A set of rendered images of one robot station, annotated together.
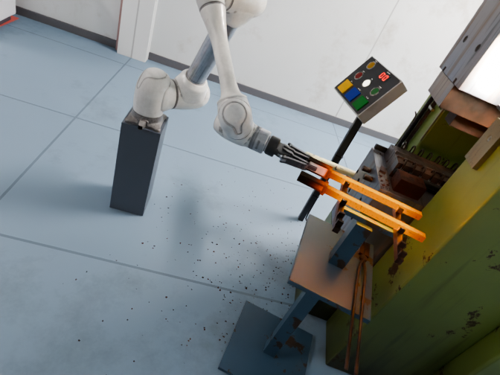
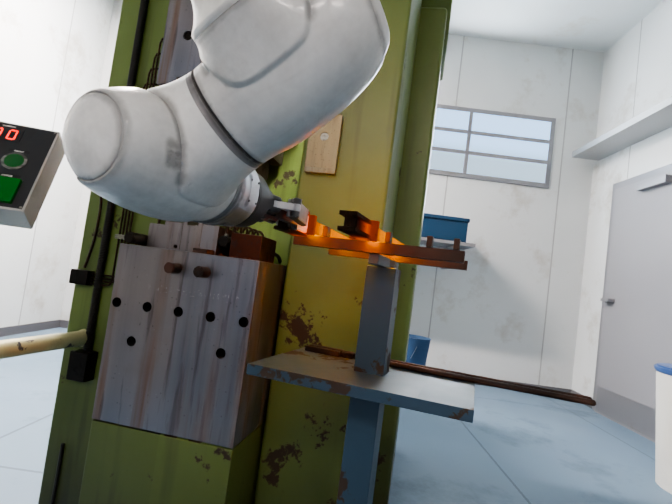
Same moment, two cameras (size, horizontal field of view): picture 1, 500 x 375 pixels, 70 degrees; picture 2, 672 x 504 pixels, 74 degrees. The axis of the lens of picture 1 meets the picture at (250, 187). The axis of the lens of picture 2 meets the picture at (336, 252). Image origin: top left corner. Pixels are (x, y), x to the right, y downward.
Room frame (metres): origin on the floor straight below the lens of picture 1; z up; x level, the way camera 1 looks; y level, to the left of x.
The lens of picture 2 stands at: (0.92, 0.50, 0.89)
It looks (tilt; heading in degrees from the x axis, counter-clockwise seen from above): 4 degrees up; 284
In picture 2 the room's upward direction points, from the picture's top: 8 degrees clockwise
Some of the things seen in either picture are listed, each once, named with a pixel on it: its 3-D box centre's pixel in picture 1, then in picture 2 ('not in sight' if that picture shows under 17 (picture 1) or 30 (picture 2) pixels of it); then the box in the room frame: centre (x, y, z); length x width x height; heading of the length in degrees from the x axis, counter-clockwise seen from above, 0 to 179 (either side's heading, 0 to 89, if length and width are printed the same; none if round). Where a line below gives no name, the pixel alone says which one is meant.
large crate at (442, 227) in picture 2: not in sight; (433, 229); (1.06, -4.01, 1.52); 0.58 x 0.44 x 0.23; 12
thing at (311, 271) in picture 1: (335, 262); (370, 376); (1.04, -0.41, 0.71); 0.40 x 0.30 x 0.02; 176
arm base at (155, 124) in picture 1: (146, 116); not in sight; (1.59, 0.64, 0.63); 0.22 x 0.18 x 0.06; 12
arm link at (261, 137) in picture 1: (260, 140); (217, 187); (1.19, 0.03, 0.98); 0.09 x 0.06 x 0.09; 176
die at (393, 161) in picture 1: (431, 174); (217, 243); (1.61, -0.76, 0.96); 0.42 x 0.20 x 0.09; 93
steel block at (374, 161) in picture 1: (402, 221); (222, 331); (1.55, -0.77, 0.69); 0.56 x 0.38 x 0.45; 93
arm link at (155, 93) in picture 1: (153, 91); not in sight; (1.61, 0.64, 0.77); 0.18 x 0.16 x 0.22; 139
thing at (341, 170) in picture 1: (338, 168); (20, 346); (1.94, -0.44, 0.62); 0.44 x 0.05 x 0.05; 93
